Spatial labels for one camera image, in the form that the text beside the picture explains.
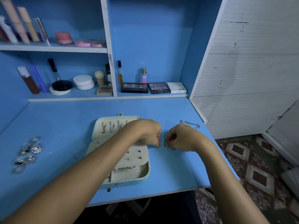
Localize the person's right hand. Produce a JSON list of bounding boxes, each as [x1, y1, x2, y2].
[[164, 124, 207, 152]]

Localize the person's left hand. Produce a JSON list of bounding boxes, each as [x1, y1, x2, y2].
[[133, 119, 162, 148]]

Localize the silver link chain bracelet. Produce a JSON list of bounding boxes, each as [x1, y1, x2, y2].
[[180, 120, 201, 129]]

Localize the cream jewellery box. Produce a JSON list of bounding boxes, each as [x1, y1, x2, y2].
[[85, 114, 151, 189]]

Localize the pile of silver rings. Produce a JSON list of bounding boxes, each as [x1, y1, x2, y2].
[[12, 136, 43, 175]]

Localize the person's left forearm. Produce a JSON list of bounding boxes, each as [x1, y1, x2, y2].
[[2, 127, 146, 224]]

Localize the person's right forearm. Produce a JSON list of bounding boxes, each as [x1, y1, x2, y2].
[[196, 140, 271, 224]]

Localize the white flat box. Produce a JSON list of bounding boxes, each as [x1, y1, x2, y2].
[[167, 82, 187, 94]]

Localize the person's dark clothing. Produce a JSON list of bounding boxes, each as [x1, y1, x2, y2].
[[89, 191, 202, 224]]

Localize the black lettered eyeshadow palette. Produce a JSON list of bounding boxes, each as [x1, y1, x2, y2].
[[148, 82, 172, 94]]

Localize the dark eyeshadow palette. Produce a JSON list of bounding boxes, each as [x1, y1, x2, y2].
[[121, 82, 149, 94]]

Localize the small pink perfume bottle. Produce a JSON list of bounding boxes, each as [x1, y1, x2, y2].
[[140, 68, 149, 84]]

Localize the square brown powder compact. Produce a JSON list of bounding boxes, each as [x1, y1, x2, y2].
[[96, 85, 114, 96]]

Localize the thin dark cosmetic bottle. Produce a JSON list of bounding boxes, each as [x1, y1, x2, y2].
[[117, 60, 123, 85]]

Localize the black cosmetic bottle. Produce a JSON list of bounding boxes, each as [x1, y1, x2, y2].
[[105, 63, 112, 86]]

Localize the beige makeup sponge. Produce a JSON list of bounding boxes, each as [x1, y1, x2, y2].
[[95, 70, 106, 86]]

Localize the white round cream jar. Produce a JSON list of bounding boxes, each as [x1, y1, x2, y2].
[[73, 74, 95, 91]]

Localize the white slatted cabinet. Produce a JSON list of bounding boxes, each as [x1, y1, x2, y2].
[[189, 0, 299, 139]]

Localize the white bowl black inside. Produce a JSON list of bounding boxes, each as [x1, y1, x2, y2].
[[50, 80, 74, 96]]

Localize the white shelf unit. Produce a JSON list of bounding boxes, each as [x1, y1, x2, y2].
[[0, 0, 225, 102]]

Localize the black makeup brush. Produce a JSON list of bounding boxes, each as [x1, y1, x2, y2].
[[48, 58, 61, 82]]

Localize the pale plastic bag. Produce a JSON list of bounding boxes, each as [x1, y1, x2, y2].
[[282, 166, 299, 200]]

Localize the blue cosmetic tube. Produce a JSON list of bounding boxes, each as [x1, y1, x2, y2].
[[29, 64, 48, 93]]

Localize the pink round jar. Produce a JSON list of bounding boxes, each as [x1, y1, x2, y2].
[[55, 31, 74, 45]]

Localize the brown lipstick tube white cap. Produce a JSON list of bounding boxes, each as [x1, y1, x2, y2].
[[17, 66, 41, 95]]

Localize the short beige cosmetic tube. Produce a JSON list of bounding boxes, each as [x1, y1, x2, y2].
[[17, 6, 41, 43]]

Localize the white tube blue label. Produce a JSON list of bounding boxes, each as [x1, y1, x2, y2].
[[0, 15, 18, 44]]

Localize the tall beige cosmetic tube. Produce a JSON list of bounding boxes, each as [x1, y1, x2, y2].
[[0, 0, 31, 44]]

